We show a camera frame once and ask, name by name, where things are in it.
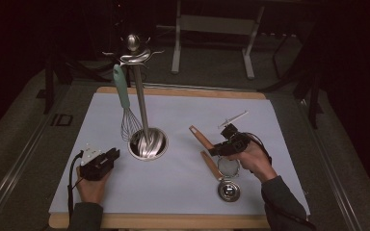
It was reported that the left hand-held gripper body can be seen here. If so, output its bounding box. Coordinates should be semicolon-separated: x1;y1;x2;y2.
78;143;116;182

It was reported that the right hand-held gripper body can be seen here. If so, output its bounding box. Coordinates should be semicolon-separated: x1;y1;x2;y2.
217;110;251;158

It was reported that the wooden handled mesh strainer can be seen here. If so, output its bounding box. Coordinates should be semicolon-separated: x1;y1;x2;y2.
188;124;241;178

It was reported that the wooden handled steel ladle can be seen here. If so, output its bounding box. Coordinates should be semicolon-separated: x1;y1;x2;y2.
199;150;242;203

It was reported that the steel utensil stand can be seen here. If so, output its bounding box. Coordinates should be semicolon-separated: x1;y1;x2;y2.
102;33;169;162

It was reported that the teal handled wire whisk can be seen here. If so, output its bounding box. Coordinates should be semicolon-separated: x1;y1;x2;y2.
113;64;144;142

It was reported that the person's left hand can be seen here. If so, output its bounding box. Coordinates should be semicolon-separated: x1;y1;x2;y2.
75;167;112;204

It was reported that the person's right hand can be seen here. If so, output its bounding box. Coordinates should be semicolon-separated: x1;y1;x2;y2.
234;141;278;184

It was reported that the white table mat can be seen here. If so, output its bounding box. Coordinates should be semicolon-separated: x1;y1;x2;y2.
48;92;311;216

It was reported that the black metal stand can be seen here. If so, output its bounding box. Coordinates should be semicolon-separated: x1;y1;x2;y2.
258;32;324;129
37;54;75;115

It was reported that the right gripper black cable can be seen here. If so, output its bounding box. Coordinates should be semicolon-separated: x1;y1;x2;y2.
245;132;274;165

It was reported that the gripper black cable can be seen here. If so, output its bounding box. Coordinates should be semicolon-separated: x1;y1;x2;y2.
245;132;274;165
66;150;85;223

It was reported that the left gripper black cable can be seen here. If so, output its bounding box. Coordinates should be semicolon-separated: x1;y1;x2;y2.
66;150;85;223

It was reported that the black floor bracket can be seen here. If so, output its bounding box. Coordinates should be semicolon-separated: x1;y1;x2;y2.
51;113;74;127

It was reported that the white metal frame stand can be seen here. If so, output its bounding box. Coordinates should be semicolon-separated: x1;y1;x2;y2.
172;0;266;80

